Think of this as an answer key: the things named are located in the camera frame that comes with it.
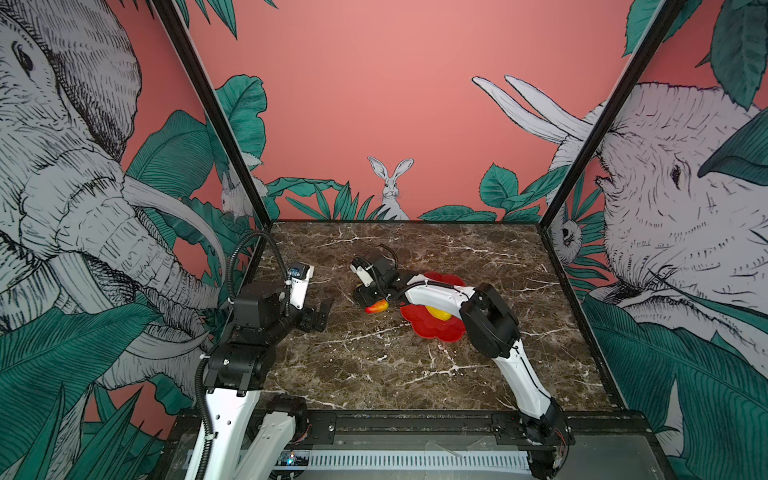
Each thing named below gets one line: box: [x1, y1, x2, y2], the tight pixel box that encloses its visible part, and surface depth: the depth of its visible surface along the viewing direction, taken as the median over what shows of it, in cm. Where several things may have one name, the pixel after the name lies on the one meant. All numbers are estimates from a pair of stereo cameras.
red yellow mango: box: [364, 300, 389, 314], surface depth 95 cm
